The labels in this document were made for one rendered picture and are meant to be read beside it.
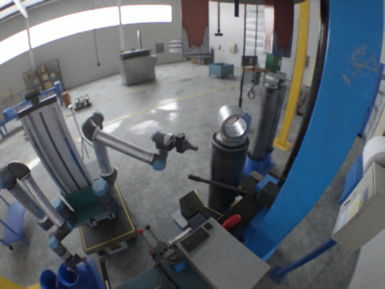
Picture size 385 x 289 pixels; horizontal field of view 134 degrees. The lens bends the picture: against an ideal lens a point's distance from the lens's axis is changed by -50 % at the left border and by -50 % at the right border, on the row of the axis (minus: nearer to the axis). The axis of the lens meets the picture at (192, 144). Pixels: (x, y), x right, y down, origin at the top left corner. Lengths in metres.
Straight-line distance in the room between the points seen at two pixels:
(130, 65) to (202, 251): 8.22
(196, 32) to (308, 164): 0.63
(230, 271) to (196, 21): 1.03
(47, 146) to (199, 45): 1.30
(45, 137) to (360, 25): 1.73
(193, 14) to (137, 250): 2.20
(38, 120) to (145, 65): 7.68
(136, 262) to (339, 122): 2.13
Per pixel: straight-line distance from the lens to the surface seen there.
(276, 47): 0.78
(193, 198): 1.19
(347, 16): 0.54
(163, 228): 2.21
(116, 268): 2.20
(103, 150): 1.39
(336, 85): 0.53
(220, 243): 0.84
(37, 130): 1.45
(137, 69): 8.60
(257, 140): 2.39
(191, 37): 0.68
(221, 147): 0.84
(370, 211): 0.94
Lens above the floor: 1.97
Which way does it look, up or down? 36 degrees down
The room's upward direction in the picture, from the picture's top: 1 degrees counter-clockwise
